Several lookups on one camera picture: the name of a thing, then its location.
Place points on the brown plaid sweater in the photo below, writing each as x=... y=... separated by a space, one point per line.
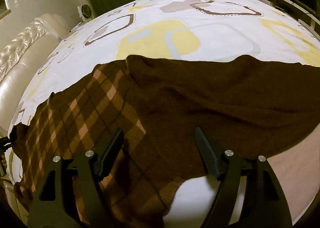
x=249 y=106

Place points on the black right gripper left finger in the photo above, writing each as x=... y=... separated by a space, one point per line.
x=54 y=201

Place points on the patterned white bed sheet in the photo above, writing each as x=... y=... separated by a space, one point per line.
x=193 y=31

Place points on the cream tufted leather headboard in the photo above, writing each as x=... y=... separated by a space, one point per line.
x=21 y=59

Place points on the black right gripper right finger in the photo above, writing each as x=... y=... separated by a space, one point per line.
x=264 y=203

